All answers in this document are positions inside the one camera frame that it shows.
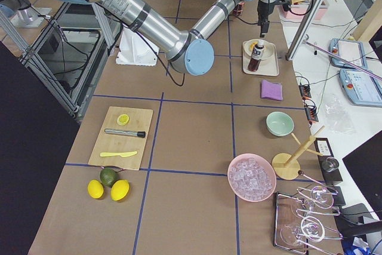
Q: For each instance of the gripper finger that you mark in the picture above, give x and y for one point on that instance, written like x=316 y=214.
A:
x=262 y=31
x=265 y=28

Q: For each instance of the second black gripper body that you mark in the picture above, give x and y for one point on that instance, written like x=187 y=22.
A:
x=264 y=9

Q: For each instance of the tea bottle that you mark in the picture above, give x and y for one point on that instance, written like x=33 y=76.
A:
x=256 y=56

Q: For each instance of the second grey robot arm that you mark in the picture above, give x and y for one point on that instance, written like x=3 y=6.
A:
x=187 y=51

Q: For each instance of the cream tray with bear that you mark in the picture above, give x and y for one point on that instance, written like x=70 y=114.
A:
x=268 y=67

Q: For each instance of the steel glass rack tray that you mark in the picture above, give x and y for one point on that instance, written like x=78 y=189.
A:
x=298 y=225

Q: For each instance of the cream round plate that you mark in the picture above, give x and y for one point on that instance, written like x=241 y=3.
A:
x=269 y=49

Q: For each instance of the purple folded cloth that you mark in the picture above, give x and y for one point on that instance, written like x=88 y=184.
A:
x=271 y=90

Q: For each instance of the teach pendant far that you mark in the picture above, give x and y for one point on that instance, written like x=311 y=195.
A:
x=351 y=51

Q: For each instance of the teach pendant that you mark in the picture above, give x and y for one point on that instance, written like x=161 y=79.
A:
x=361 y=89
x=351 y=51

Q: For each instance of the mint green bowl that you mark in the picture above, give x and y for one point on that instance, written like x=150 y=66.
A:
x=279 y=124

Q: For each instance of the teach pendant near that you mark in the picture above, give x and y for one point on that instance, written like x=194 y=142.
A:
x=361 y=89

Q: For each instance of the wooden stand round base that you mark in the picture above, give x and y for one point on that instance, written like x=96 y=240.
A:
x=286 y=165

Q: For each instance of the pink ice bucket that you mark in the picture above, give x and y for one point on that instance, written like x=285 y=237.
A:
x=251 y=177

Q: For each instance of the small steel cup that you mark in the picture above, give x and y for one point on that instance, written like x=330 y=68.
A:
x=330 y=164

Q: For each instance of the wooden cutting board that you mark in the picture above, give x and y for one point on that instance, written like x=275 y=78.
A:
x=140 y=120

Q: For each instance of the black box with label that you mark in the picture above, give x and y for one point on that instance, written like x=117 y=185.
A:
x=323 y=147

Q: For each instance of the steel muddler black tip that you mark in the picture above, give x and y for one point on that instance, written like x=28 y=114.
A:
x=140 y=134

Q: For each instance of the lemon slice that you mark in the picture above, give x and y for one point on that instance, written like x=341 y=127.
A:
x=123 y=119

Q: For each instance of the yellow plastic knife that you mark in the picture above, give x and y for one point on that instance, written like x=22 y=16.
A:
x=121 y=154

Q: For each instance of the yellow lemon right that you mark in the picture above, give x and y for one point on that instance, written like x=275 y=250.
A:
x=120 y=189

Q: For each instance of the yellow lemon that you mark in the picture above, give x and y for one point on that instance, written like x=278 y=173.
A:
x=120 y=189
x=95 y=189

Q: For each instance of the dark green avocado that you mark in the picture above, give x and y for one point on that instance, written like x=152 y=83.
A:
x=108 y=177

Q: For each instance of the yellow lemon left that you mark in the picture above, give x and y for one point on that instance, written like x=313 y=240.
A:
x=95 y=189

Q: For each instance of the copper wire bottle rack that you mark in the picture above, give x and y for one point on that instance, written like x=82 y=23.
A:
x=238 y=10

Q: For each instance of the aluminium frame post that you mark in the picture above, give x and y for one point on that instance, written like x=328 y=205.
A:
x=302 y=29

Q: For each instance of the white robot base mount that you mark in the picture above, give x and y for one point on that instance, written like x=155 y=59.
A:
x=135 y=49

